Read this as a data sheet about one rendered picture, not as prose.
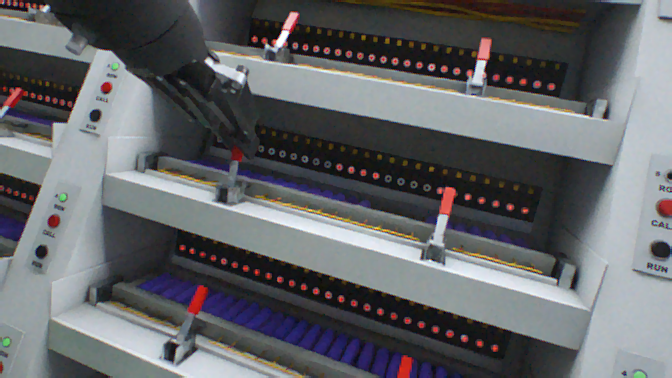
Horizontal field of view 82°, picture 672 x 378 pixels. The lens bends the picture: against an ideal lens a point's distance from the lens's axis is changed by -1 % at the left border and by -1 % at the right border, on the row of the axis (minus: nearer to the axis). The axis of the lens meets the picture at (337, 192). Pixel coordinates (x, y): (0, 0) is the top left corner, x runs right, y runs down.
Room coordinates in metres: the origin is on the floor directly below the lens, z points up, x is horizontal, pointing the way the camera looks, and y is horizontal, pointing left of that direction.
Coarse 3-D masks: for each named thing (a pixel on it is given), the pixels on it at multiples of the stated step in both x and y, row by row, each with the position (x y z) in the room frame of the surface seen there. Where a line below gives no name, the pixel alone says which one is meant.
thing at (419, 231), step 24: (168, 168) 0.58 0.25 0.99; (192, 168) 0.57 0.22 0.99; (264, 192) 0.54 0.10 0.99; (288, 192) 0.53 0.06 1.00; (336, 216) 0.52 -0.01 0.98; (360, 216) 0.51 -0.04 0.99; (384, 216) 0.50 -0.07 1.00; (456, 240) 0.48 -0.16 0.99; (480, 240) 0.47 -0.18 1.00; (528, 264) 0.46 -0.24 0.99; (552, 264) 0.45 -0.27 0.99
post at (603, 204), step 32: (608, 32) 0.49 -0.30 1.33; (640, 32) 0.39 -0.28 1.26; (608, 64) 0.46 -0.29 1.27; (640, 64) 0.38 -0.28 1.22; (640, 96) 0.38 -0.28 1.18; (640, 128) 0.38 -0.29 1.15; (576, 160) 0.52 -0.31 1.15; (640, 160) 0.38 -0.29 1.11; (576, 192) 0.49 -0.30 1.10; (608, 192) 0.40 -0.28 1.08; (640, 192) 0.38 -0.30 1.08; (576, 224) 0.47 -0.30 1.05; (608, 224) 0.38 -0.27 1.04; (608, 256) 0.38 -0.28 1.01; (608, 288) 0.38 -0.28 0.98; (640, 288) 0.37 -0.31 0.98; (608, 320) 0.38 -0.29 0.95; (640, 320) 0.37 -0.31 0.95; (544, 352) 0.49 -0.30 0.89; (576, 352) 0.40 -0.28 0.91; (608, 352) 0.38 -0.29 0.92; (640, 352) 0.37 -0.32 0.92
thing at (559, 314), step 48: (144, 144) 0.58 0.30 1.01; (192, 144) 0.68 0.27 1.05; (144, 192) 0.52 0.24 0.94; (192, 192) 0.52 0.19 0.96; (384, 192) 0.61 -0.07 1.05; (240, 240) 0.49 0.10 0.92; (288, 240) 0.47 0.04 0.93; (336, 240) 0.45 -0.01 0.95; (384, 240) 0.48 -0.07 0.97; (576, 240) 0.45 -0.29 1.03; (384, 288) 0.44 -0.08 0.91; (432, 288) 0.43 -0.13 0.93; (480, 288) 0.41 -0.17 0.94; (528, 288) 0.41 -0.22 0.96; (576, 288) 0.42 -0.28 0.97; (576, 336) 0.39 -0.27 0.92
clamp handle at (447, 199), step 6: (444, 192) 0.45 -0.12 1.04; (450, 192) 0.45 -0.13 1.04; (444, 198) 0.45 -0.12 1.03; (450, 198) 0.45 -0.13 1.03; (444, 204) 0.45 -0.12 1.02; (450, 204) 0.44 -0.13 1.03; (444, 210) 0.44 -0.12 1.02; (450, 210) 0.44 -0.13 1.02; (444, 216) 0.44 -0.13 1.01; (438, 222) 0.44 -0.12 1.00; (444, 222) 0.44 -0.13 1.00; (438, 228) 0.44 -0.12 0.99; (444, 228) 0.44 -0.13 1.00; (438, 234) 0.44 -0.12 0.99; (438, 240) 0.44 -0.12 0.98
